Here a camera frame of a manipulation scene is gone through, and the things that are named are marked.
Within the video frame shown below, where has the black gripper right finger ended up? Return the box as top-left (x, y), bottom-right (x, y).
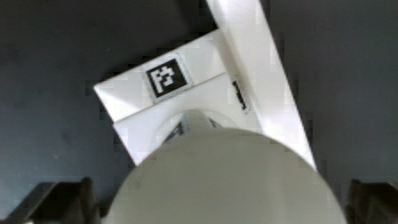
top-left (344, 179), bottom-right (398, 224)

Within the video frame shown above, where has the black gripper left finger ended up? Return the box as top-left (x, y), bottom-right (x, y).
top-left (0, 177), bottom-right (101, 224)

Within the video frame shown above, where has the white lamp bulb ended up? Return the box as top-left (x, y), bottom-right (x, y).
top-left (103, 110), bottom-right (348, 224)

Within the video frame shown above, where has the white lamp base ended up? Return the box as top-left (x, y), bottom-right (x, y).
top-left (94, 31), bottom-right (261, 163)

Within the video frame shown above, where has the white U-shaped table fence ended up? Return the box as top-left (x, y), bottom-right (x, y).
top-left (206, 0), bottom-right (316, 166)

